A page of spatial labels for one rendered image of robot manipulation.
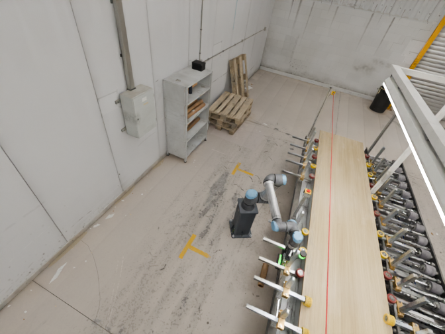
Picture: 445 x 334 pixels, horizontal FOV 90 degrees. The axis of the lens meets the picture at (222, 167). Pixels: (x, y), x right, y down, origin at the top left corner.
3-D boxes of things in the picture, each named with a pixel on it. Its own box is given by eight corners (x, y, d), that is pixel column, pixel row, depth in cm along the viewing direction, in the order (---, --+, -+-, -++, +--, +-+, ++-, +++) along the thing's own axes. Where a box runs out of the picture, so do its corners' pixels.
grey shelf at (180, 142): (166, 155, 452) (161, 79, 347) (189, 134, 515) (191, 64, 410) (185, 163, 442) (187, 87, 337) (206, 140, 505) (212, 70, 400)
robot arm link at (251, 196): (243, 196, 305) (245, 187, 294) (255, 197, 307) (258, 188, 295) (244, 205, 294) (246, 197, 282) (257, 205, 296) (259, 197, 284)
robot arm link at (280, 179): (255, 193, 307) (273, 170, 240) (267, 194, 308) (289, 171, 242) (256, 204, 300) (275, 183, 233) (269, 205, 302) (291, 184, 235)
